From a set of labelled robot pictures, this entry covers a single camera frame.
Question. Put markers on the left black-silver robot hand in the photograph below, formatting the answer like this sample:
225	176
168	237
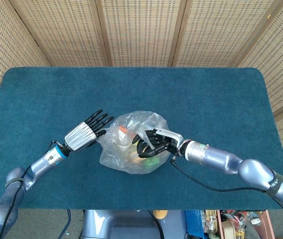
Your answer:
81	137

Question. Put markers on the right black-silver robot hand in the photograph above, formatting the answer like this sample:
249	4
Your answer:
156	145

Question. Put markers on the clear plastic bag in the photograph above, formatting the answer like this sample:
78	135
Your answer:
121	154

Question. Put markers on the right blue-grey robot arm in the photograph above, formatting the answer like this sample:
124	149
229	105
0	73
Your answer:
231	159

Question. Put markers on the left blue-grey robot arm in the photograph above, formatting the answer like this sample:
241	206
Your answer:
19	179

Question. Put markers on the green toy block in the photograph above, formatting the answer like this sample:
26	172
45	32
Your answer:
152	162

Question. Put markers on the orange white small item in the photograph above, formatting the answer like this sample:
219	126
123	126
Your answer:
123	130

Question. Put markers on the blue table cloth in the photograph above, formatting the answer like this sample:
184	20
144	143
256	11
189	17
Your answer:
56	99

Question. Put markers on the yellow orange fruit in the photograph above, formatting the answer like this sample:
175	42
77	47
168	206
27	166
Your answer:
160	213

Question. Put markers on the blue plastic basket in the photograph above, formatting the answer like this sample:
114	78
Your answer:
193	222

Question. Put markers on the blue-grey robot torso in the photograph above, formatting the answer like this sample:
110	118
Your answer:
121	224

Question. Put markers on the yellow drink bottle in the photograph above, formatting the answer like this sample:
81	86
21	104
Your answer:
210	222

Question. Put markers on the woven bamboo folding screen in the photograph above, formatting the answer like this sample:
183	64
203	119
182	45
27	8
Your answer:
141	32

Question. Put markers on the pink storage box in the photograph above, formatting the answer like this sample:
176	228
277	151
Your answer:
268	224

